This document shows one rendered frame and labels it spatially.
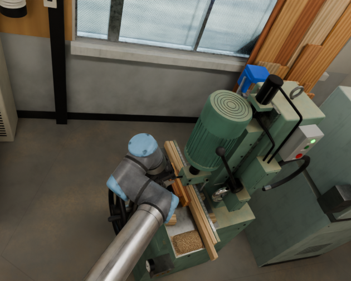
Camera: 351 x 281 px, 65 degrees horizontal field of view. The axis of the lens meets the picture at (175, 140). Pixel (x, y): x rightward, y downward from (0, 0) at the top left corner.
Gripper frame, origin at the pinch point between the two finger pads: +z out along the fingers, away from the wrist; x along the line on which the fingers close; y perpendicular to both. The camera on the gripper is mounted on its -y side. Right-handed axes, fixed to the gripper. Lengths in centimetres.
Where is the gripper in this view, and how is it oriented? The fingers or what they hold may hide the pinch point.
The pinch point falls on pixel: (163, 185)
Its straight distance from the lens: 121.7
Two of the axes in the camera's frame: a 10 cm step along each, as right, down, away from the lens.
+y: 9.1, -4.1, 0.0
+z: 2.2, 4.9, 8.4
